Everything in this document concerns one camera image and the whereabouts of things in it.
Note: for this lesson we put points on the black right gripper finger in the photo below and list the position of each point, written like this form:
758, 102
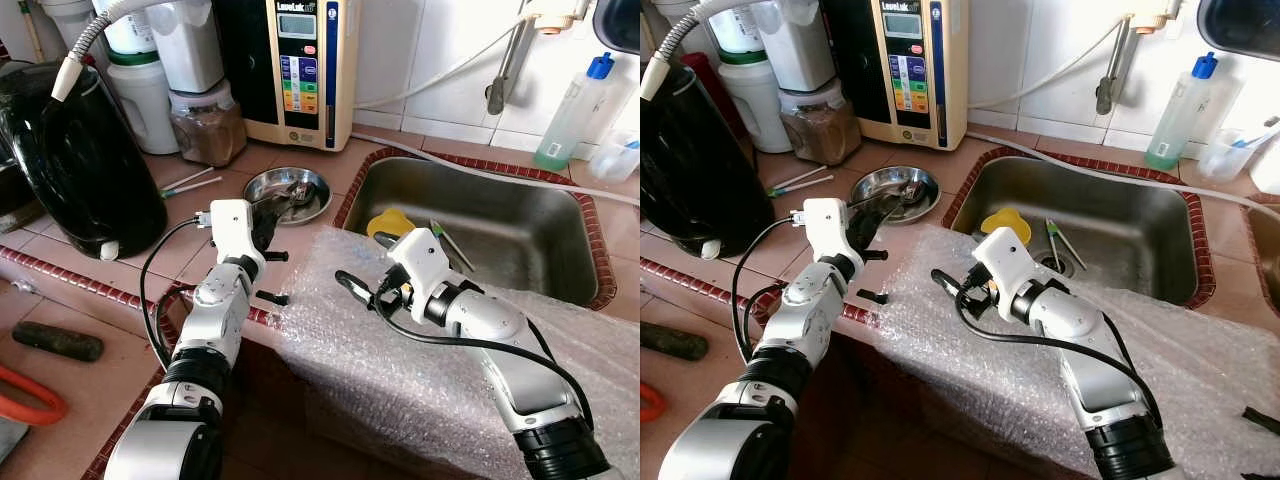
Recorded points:
345, 277
940, 277
385, 241
974, 242

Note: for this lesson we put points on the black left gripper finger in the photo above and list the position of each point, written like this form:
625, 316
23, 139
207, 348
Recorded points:
287, 215
868, 208
270, 208
885, 215

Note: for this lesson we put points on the yellow plastic cup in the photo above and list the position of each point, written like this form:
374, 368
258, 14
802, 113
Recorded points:
392, 222
1005, 225

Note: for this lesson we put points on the shallow steel bowl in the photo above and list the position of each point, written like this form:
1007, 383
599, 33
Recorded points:
925, 205
315, 205

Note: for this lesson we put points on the steel spoon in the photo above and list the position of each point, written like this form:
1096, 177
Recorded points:
310, 188
912, 187

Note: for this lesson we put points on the grey chopstick green tip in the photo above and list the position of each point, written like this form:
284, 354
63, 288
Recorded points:
1055, 245
1070, 248
458, 248
445, 248

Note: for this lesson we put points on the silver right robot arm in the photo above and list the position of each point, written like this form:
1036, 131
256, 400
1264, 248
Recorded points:
1100, 370
510, 370

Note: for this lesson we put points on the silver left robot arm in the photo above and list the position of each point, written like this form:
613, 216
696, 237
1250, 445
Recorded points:
215, 320
790, 330

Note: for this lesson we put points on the steel kitchen sink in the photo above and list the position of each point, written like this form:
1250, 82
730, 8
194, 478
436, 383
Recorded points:
520, 230
1120, 225
1268, 260

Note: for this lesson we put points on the small black clip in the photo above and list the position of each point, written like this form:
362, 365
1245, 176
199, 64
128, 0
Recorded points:
872, 297
272, 297

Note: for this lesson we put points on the white chopstick green tip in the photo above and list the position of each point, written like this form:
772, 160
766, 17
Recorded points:
190, 188
800, 178
802, 188
188, 178

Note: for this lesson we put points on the jar of brown powder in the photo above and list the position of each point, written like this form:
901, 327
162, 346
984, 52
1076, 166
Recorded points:
210, 130
820, 130

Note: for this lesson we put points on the clear bubble wrap sheet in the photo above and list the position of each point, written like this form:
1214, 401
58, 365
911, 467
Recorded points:
1000, 420
400, 400

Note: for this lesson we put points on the beige water ionizer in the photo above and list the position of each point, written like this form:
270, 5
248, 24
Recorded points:
300, 75
915, 75

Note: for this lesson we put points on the white plastic jug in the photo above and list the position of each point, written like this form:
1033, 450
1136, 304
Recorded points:
145, 105
760, 105

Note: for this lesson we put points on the white plastic container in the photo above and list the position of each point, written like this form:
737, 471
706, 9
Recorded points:
795, 45
185, 45

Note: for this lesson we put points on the black electric kettle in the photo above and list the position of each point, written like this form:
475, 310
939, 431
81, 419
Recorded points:
695, 160
85, 160

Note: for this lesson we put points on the thin white tube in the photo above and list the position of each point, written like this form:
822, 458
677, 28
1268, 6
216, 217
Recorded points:
460, 68
1065, 72

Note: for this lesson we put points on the dark red container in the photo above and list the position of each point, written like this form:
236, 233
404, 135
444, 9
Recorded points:
715, 85

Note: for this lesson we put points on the grey metal faucet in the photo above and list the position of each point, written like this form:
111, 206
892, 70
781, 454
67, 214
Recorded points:
508, 65
1115, 65

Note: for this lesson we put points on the dark green oblong object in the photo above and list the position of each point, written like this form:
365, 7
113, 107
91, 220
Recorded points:
672, 342
55, 342

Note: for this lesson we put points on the white canister with green band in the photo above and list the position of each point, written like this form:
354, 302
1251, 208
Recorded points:
740, 30
130, 30

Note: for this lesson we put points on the clear bottle with blue cap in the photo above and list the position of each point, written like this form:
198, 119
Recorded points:
572, 115
1182, 115

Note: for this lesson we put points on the clear plastic measuring cup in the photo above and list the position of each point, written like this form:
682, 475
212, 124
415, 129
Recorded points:
615, 158
1225, 155

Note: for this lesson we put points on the dark cooking pot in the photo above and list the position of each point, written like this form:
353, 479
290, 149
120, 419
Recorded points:
15, 195

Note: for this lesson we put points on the beige faucet diverter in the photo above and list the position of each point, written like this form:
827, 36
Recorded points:
555, 12
1155, 12

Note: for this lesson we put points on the white plastic bottle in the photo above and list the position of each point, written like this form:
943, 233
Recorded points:
1268, 165

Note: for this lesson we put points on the long black clip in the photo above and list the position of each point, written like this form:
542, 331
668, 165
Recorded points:
1262, 420

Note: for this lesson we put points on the black pan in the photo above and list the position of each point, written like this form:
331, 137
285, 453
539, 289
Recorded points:
1240, 25
622, 22

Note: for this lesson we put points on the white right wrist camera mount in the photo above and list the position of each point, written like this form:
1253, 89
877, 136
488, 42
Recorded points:
1010, 275
415, 275

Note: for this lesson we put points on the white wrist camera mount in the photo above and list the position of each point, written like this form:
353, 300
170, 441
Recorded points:
825, 228
1010, 275
235, 228
415, 275

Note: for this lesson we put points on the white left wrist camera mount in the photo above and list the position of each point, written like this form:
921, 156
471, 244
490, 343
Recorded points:
235, 228
825, 228

